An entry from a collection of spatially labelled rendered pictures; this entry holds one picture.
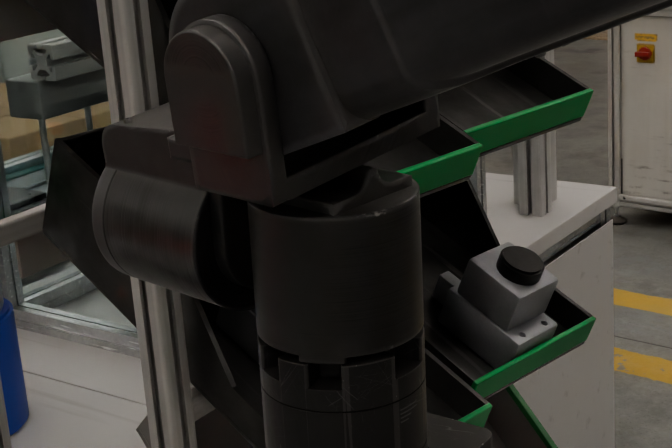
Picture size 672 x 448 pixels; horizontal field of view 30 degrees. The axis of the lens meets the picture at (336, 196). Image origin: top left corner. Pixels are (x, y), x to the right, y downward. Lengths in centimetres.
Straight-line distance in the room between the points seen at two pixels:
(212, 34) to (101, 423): 126
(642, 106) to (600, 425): 245
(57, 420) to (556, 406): 101
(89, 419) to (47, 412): 6
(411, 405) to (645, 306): 375
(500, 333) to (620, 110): 404
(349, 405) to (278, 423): 3
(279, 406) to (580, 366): 197
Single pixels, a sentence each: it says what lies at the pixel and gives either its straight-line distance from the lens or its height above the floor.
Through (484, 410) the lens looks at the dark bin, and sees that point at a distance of 76.
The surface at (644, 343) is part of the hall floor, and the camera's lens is 389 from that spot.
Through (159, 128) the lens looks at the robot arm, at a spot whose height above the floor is 145.
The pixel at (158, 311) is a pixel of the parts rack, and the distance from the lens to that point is 70.
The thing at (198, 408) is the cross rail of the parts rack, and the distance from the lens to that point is 75.
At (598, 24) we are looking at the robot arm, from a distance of 31.
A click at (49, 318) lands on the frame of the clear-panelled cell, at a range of 188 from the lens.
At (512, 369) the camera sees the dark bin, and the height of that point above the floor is 120.
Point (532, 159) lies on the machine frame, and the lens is 222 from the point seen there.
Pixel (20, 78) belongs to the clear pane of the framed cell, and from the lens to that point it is 180.
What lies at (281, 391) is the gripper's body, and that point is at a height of 137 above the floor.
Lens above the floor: 154
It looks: 16 degrees down
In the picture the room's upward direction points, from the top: 4 degrees counter-clockwise
